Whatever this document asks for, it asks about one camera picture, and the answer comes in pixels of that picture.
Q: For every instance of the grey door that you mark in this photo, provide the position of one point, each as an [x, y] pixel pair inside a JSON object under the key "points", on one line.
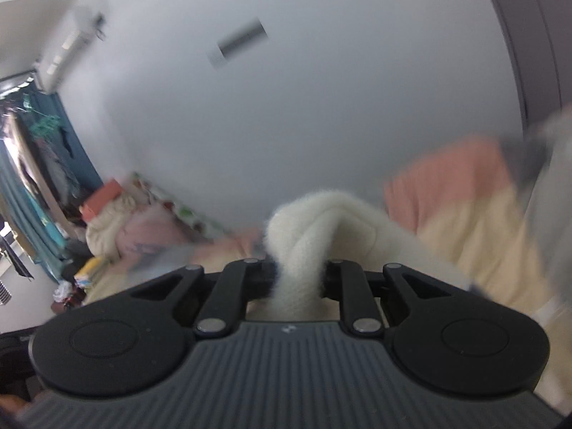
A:
{"points": [[536, 31]]}

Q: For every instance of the red basket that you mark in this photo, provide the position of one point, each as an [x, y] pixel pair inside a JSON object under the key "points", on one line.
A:
{"points": [[62, 301]]}

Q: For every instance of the row of hanging clothes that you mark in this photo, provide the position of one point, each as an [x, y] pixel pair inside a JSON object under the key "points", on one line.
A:
{"points": [[44, 196]]}

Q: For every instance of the white wall switch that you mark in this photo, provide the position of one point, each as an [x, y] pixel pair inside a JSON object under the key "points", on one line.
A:
{"points": [[215, 59]]}

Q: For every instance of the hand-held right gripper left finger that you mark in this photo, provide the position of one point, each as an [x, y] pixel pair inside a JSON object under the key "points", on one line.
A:
{"points": [[250, 277]]}

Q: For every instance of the stack of books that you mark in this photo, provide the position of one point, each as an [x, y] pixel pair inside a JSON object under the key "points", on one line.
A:
{"points": [[87, 272]]}

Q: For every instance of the cream comforter bundle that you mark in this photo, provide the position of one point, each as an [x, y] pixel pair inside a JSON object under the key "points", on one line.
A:
{"points": [[107, 237]]}

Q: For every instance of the pink bedding bundle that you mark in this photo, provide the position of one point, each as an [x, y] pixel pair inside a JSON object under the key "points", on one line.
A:
{"points": [[152, 232]]}

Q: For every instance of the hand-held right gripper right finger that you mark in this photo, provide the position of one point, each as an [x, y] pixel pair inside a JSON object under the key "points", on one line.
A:
{"points": [[344, 277]]}

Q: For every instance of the white air conditioner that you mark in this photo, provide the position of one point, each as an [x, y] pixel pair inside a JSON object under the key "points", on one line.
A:
{"points": [[67, 49]]}

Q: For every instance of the cream fleece jacket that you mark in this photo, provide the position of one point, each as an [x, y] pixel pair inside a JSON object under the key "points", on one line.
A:
{"points": [[304, 241]]}

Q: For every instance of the orange box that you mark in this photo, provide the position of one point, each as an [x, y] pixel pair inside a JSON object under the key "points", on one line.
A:
{"points": [[100, 199]]}

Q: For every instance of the patchwork quilt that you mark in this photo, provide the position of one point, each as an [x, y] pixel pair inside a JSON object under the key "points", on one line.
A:
{"points": [[469, 232]]}

